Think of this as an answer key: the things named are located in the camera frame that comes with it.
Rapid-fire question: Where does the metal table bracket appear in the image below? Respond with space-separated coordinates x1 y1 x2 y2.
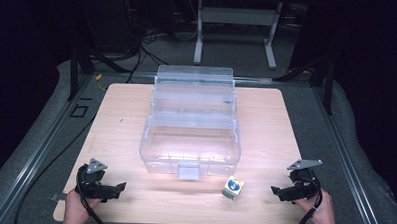
48 192 69 202

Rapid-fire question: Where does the person's left hand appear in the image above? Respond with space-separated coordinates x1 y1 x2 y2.
63 188 102 224

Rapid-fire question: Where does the black metal stand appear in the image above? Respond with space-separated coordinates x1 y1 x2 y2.
67 41 97 103

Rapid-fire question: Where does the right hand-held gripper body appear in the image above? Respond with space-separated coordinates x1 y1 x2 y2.
278 157 324 203

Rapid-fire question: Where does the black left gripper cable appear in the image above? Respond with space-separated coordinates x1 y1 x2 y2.
74 164 112 224

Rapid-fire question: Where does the small white cube blue print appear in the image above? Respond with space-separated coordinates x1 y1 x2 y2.
221 174 245 202

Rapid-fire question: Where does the bundle of black cables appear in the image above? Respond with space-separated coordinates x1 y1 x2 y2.
118 0 173 86

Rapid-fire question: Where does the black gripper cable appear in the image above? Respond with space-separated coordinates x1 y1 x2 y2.
288 176 324 224
74 164 112 224

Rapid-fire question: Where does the person's right hand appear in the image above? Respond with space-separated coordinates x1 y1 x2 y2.
292 187 340 224

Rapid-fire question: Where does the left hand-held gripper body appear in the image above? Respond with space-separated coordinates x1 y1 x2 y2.
74 157 121 204

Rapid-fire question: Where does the grey metal table frame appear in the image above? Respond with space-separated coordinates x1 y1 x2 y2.
192 0 284 70

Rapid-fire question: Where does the aluminium rail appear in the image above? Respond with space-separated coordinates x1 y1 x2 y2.
306 85 392 224
0 72 94 224

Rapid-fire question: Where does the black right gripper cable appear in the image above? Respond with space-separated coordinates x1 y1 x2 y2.
288 176 324 224

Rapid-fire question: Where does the clear plastic tiered storage box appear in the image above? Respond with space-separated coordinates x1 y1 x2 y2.
137 63 245 184

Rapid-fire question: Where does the black floor cable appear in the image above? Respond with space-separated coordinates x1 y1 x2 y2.
12 110 98 224

